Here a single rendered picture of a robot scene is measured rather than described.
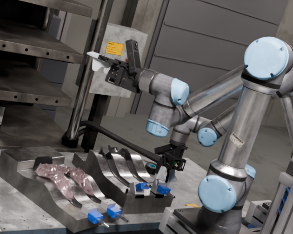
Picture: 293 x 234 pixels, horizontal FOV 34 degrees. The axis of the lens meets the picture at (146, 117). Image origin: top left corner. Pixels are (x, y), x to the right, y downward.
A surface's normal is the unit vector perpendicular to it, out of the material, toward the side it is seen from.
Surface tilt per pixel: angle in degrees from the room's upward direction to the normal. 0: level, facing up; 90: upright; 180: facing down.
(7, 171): 90
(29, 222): 0
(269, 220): 90
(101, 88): 90
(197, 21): 90
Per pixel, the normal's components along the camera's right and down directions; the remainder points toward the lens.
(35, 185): -0.60, 0.03
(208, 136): -0.13, 0.22
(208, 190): -0.48, 0.22
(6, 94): 0.54, 0.36
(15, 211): 0.29, -0.93
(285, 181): -0.77, -0.07
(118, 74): -0.40, -0.03
